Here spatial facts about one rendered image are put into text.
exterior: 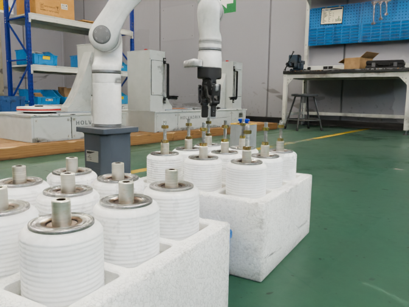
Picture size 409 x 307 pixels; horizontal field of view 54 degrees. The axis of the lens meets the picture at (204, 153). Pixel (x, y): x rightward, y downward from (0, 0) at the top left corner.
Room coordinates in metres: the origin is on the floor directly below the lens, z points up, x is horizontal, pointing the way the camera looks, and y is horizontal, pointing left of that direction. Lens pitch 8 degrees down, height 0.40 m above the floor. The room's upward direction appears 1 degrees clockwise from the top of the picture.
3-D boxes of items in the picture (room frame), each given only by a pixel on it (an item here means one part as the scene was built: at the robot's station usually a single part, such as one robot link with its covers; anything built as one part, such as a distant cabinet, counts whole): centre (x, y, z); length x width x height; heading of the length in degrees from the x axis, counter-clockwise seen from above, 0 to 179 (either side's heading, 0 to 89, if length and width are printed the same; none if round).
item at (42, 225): (0.46, 0.17, 0.25); 0.08 x 0.08 x 0.01
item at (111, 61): (1.32, 0.32, 0.54); 0.09 x 0.09 x 0.17; 1
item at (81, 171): (0.78, 0.26, 0.25); 0.08 x 0.08 x 0.01
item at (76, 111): (3.12, 1.11, 0.45); 0.82 x 0.57 x 0.74; 142
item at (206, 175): (0.99, 0.00, 0.16); 0.10 x 0.10 x 0.18
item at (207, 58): (1.26, 0.01, 0.52); 0.11 x 0.09 x 0.06; 110
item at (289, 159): (1.14, -0.22, 0.16); 0.10 x 0.10 x 0.18
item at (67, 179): (0.62, 0.22, 0.26); 0.02 x 0.02 x 0.03
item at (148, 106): (4.29, 0.20, 0.45); 1.51 x 0.57 x 0.74; 142
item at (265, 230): (1.10, -0.06, 0.09); 0.39 x 0.39 x 0.18; 60
